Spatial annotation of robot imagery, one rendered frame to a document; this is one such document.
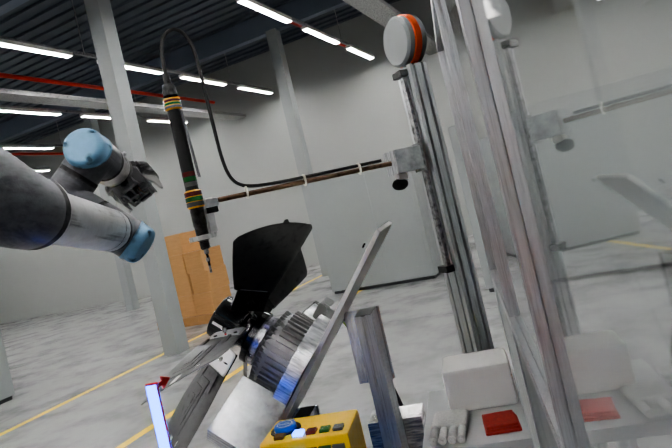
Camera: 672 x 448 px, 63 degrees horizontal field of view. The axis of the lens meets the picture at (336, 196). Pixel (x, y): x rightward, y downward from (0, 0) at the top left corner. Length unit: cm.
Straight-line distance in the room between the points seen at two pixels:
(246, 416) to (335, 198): 770
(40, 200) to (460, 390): 110
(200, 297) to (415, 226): 388
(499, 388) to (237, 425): 64
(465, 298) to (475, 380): 30
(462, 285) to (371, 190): 712
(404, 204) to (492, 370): 720
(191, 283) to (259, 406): 860
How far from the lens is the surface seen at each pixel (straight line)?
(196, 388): 158
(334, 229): 906
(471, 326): 171
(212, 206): 143
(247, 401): 143
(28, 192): 73
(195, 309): 997
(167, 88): 147
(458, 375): 148
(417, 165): 163
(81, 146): 110
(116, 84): 803
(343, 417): 105
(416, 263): 867
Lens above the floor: 144
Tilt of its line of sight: 1 degrees up
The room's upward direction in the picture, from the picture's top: 13 degrees counter-clockwise
